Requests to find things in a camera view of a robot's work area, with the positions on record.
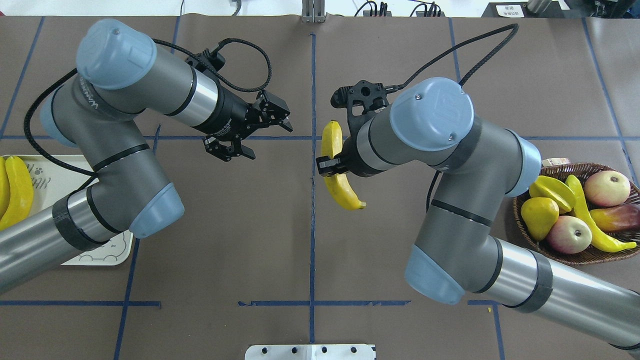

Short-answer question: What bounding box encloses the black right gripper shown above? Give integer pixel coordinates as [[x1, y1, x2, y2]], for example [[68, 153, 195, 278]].
[[315, 131, 381, 178]]

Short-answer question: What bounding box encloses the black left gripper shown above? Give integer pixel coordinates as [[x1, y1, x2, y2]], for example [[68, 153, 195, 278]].
[[202, 89, 294, 162]]

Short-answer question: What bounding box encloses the yellow banana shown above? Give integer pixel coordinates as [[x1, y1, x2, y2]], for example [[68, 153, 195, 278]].
[[317, 120, 367, 211], [0, 157, 10, 219], [566, 174, 637, 253], [0, 155, 34, 231]]

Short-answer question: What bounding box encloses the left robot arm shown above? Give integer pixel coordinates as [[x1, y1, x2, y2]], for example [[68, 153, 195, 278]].
[[1, 19, 293, 292]]

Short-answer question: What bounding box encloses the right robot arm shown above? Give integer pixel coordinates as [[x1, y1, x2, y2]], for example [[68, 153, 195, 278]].
[[317, 77, 640, 359]]

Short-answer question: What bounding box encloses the basket paper tag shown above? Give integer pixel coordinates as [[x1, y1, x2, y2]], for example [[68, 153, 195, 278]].
[[541, 157, 571, 167]]

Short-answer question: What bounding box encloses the white bear tray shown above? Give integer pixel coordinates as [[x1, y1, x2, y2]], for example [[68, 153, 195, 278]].
[[1, 154, 134, 277]]

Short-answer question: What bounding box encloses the yellow starfruit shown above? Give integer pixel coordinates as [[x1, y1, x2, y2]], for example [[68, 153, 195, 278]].
[[528, 175, 577, 214]]

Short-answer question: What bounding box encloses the yellow pear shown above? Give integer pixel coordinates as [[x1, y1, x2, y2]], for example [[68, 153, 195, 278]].
[[521, 197, 560, 242]]

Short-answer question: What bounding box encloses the black label box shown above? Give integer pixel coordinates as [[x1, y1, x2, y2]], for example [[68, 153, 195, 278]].
[[480, 0, 565, 19]]

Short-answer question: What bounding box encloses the red green apple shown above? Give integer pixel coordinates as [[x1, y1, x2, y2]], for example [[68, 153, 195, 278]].
[[545, 215, 593, 255]]

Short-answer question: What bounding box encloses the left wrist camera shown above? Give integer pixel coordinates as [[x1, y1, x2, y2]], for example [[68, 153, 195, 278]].
[[185, 48, 226, 78]]

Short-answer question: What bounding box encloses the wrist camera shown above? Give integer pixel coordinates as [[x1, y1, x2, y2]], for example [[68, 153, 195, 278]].
[[330, 80, 390, 127], [185, 48, 226, 78]]

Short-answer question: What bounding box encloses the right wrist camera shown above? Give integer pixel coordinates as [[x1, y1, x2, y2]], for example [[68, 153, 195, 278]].
[[330, 80, 390, 127]]

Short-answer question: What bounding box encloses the aluminium frame post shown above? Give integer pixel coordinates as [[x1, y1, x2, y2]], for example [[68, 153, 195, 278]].
[[301, 0, 327, 24]]

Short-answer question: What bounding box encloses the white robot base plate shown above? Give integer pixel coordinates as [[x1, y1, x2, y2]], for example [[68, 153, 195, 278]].
[[244, 343, 378, 360]]

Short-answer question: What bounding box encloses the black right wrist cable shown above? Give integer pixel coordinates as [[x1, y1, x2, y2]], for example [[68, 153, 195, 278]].
[[385, 23, 520, 213]]

